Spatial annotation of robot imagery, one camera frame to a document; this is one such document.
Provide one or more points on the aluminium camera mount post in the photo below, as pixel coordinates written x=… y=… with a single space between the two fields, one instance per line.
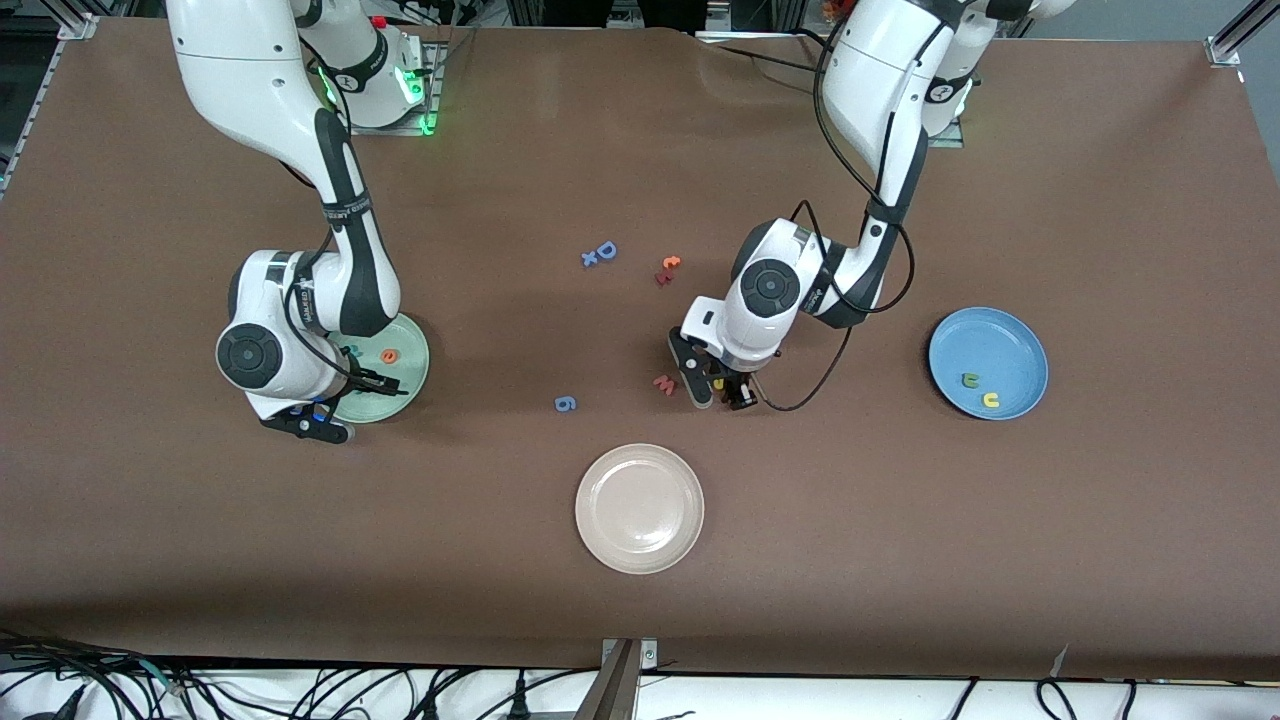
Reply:
x=615 y=690

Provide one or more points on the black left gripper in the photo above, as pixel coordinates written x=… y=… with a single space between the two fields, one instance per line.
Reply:
x=741 y=388

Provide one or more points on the pink foam letter w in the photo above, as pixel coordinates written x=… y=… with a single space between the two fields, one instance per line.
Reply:
x=662 y=384

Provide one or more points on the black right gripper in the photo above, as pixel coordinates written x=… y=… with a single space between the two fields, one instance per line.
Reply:
x=366 y=379

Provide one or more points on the beige plate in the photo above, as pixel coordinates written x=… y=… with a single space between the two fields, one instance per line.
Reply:
x=640 y=509

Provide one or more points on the grey tape piece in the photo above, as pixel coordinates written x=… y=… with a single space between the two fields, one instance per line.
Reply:
x=1060 y=660

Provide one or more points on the brown table cover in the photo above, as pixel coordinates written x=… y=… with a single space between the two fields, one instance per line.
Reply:
x=200 y=520

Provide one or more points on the light green plate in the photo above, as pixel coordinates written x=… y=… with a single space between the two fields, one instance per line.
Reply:
x=410 y=345

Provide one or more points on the blue plate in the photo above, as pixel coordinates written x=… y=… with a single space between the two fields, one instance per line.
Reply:
x=1010 y=350

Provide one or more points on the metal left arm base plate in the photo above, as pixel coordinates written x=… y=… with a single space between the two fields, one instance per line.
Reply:
x=948 y=140

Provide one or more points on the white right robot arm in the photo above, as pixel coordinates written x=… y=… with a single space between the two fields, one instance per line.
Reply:
x=240 y=60

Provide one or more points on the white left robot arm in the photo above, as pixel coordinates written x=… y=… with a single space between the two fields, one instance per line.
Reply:
x=880 y=70

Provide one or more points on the blue foam letter D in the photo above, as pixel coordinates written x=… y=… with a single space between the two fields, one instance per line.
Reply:
x=600 y=250

